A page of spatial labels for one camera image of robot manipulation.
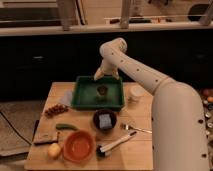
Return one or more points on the dark brown bowl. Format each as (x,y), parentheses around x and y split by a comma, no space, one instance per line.
(101,112)

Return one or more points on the white handled brush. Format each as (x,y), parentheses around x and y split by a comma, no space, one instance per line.
(103,151)

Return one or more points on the dark cup in tray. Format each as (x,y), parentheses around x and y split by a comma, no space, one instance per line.
(102,90)

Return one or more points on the white cup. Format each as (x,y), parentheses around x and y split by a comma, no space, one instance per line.
(135,93)

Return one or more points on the blue grey sponge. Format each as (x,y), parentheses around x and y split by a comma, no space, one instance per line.
(105,121)

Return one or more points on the bunch of brown grapes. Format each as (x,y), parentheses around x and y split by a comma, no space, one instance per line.
(55,110)

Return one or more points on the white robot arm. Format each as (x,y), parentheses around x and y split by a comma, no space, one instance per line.
(179,141)

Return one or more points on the orange bowl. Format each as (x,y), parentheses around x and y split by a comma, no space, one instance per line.
(79,146)

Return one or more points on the green chili pepper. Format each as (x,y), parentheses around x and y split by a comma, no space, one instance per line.
(66,126)

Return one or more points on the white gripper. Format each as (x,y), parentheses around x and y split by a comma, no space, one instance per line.
(106,69)

